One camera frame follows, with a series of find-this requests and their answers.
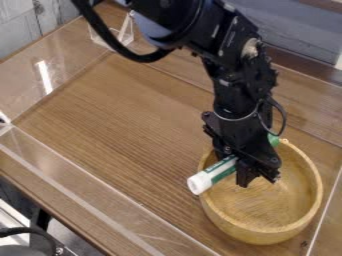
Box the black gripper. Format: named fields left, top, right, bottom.
left=200, top=108, right=283, bottom=189

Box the green and white marker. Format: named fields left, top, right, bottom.
left=186, top=133, right=283, bottom=196

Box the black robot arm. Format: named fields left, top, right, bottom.
left=71, top=0, right=283, bottom=187

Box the brown wooden bowl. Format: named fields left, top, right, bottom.
left=199, top=139, right=323, bottom=245

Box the clear acrylic front wall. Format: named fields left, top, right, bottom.
left=0, top=124, right=219, bottom=256

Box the black cable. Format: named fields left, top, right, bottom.
left=0, top=226, right=59, bottom=256

